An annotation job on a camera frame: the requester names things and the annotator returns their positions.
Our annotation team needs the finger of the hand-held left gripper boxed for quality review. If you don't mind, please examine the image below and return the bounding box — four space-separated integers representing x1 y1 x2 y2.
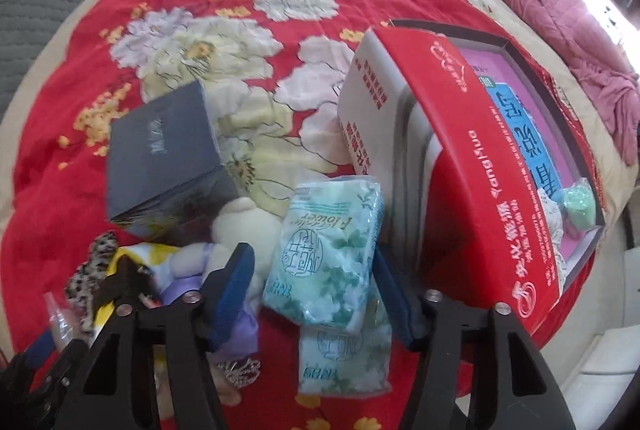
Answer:
20 327 58 368

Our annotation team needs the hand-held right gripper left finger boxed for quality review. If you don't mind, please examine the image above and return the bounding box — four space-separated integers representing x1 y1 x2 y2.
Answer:
55 242 261 430

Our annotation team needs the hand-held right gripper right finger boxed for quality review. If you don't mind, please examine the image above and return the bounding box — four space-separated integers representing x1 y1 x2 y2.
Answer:
372 247 576 430

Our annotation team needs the green floral tissue packet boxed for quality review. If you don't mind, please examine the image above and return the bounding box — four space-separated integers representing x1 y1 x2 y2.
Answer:
297 305 393 396
262 177 386 336

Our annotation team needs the leopard print scrunchie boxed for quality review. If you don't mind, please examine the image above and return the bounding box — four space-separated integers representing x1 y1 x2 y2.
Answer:
65 231 121 331

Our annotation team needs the clear plastic wrapper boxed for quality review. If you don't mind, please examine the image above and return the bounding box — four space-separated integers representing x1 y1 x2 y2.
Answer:
44 292 77 347

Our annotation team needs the white plush toy purple dress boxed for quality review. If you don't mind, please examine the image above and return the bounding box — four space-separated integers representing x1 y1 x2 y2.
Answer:
160 197 283 363

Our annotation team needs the yellow snack packet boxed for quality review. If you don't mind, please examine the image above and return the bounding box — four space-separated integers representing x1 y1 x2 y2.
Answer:
95 244 187 336

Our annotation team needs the red and white cardboard box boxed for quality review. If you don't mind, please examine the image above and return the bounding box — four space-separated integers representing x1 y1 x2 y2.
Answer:
336 27 568 346

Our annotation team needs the dark blue square box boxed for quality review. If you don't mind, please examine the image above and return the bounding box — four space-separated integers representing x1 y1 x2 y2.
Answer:
106 81 241 226

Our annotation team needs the white floral printed cloth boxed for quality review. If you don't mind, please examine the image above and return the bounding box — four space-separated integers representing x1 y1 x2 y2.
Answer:
537 190 569 256

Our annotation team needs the light green fluffy puff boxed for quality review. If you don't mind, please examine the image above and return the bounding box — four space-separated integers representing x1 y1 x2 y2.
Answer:
562 179 604 237

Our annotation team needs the blue label packet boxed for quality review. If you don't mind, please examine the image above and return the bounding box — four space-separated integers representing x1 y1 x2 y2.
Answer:
487 82 566 191

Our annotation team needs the red floral blanket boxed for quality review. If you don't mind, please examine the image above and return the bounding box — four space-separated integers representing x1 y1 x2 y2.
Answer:
0 0 551 430

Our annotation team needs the pink quilt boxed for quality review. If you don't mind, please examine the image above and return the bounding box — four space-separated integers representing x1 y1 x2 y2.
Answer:
391 0 640 166

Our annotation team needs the grey quilted pillow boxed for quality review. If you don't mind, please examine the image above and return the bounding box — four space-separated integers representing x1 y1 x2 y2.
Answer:
0 0 143 111

